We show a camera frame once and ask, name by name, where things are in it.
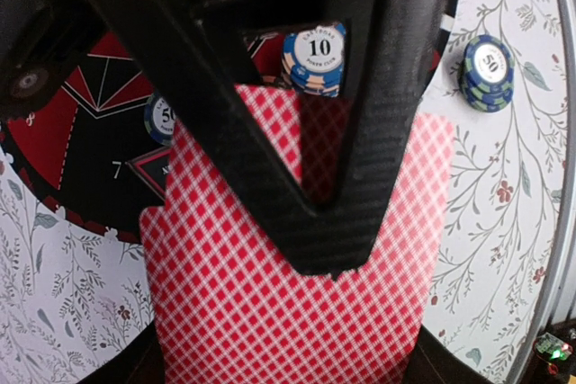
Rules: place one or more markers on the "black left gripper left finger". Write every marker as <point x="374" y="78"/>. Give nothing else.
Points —
<point x="141" y="362"/>

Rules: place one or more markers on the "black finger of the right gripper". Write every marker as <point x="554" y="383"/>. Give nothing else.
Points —
<point x="316" y="175"/>

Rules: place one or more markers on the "front aluminium rail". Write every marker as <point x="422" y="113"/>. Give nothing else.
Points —
<point x="546" y="115"/>

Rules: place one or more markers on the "round red black poker mat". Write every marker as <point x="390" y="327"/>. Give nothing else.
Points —
<point x="73" y="98"/>

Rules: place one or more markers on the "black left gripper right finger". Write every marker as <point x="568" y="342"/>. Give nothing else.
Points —
<point x="431" y="363"/>

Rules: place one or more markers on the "red card bundle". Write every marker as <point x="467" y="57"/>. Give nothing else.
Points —
<point x="230" y="309"/>

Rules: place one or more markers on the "green poker chip stack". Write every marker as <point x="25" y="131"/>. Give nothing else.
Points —
<point x="486" y="75"/>

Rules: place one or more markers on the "poker chips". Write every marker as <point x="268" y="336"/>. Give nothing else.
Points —
<point x="313" y="60"/>

